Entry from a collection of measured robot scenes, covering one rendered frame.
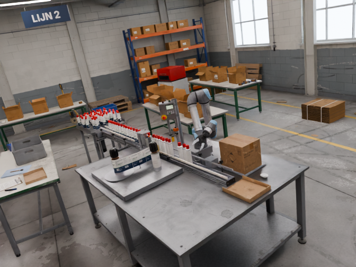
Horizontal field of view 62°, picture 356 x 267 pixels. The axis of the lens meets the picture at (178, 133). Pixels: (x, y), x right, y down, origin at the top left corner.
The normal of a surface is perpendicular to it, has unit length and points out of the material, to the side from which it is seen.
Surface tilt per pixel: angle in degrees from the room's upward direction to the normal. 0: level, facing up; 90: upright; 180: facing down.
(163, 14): 90
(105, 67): 90
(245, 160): 90
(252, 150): 90
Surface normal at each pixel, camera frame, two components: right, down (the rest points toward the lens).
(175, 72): 0.61, 0.16
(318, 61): -0.88, 0.29
